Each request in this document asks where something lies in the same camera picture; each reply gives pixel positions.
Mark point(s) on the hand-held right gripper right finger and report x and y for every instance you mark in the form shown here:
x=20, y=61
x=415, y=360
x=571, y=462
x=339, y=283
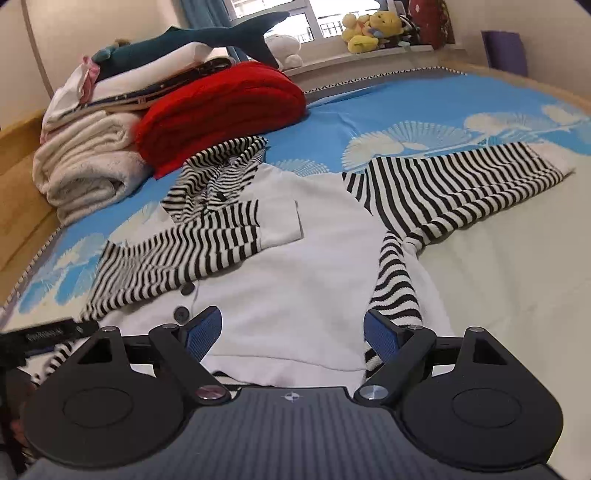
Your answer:
x=381, y=334

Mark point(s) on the purple box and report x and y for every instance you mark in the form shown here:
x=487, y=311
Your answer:
x=503, y=50

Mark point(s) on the cream folded towel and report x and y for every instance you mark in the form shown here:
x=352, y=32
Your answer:
x=87, y=161

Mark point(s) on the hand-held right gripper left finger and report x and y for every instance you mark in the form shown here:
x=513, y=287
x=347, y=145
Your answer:
x=203, y=334

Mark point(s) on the blue curtain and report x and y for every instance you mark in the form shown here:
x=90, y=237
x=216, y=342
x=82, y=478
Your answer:
x=201, y=14

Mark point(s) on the blue shark plush toy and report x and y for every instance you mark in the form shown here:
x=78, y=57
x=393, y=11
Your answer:
x=138, y=50

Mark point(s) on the yellow plush toy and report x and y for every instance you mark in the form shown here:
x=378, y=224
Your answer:
x=360, y=39

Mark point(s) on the white sweater with striped sleeves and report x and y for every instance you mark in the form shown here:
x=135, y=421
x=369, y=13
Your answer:
x=300, y=277

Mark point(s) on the dark-trimmed folded cloth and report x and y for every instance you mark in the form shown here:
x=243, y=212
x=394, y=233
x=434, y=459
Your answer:
x=138, y=94

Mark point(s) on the blue printed bedsheet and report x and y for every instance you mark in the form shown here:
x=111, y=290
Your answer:
x=415, y=106

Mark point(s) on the pink cloth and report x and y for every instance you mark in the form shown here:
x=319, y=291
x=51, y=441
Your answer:
x=91, y=74

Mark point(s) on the yellow plush bear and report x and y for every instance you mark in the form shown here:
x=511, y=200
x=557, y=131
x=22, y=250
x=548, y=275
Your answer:
x=387, y=23

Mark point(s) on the red knitted blanket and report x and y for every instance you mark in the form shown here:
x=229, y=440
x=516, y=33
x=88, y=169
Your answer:
x=221, y=110

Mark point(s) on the window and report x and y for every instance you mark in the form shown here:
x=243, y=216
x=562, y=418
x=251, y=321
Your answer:
x=318, y=16

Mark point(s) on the white plush toy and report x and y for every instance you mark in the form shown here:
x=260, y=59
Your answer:
x=285, y=48

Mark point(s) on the red patterned bag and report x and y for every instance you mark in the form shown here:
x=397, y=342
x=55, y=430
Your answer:
x=427, y=23

